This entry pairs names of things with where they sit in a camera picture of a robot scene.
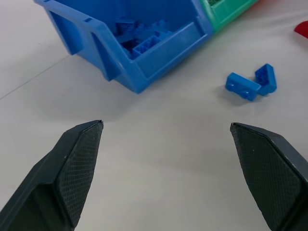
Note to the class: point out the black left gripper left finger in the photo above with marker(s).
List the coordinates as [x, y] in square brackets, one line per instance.
[72, 173]

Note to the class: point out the blue plastic storage bin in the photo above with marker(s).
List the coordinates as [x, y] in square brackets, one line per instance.
[154, 53]

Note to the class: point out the green plastic storage bin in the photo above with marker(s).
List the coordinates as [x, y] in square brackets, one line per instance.
[221, 14]

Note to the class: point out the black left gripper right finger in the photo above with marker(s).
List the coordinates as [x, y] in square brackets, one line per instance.
[264, 173]

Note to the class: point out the red building brick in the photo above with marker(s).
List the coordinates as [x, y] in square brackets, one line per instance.
[302, 29]

